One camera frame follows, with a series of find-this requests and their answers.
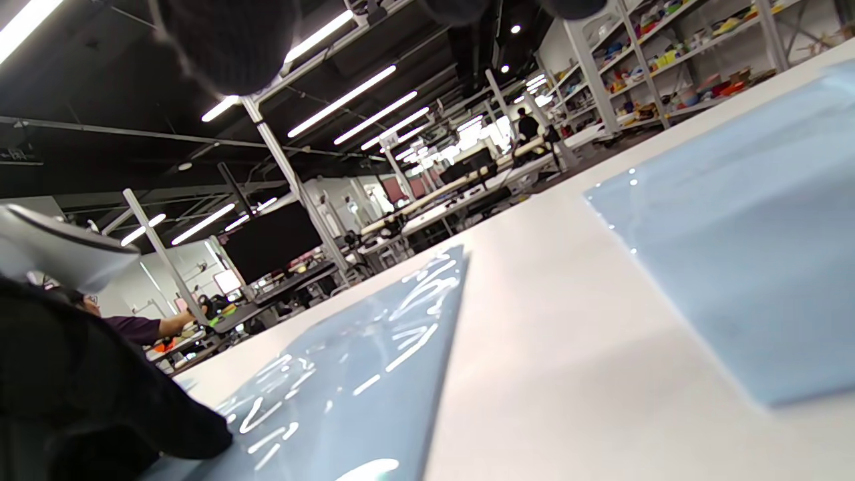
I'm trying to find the large black monitor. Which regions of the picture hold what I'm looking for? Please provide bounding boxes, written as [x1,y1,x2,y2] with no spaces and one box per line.
[219,200,326,286]

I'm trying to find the ceiling light strips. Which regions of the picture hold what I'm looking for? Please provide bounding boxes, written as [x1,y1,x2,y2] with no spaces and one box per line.
[0,0,555,248]

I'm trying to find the white storage shelving with items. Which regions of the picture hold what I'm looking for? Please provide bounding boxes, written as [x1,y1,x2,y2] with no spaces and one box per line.
[534,0,855,131]

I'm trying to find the person's left hand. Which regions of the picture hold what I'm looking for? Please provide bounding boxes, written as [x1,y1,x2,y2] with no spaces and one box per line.
[0,274,234,481]

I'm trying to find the white aluminium frame post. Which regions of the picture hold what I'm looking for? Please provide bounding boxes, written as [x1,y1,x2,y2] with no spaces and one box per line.
[240,96,353,276]
[122,188,209,325]

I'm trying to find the row of background work tables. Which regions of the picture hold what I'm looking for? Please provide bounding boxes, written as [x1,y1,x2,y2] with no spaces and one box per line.
[357,134,568,258]

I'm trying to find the blue plastic snap folder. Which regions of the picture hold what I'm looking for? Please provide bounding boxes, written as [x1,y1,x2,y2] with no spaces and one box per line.
[140,244,470,481]
[583,60,855,408]

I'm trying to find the person's right hand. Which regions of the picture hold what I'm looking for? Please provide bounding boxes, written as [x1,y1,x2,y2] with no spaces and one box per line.
[150,0,609,96]

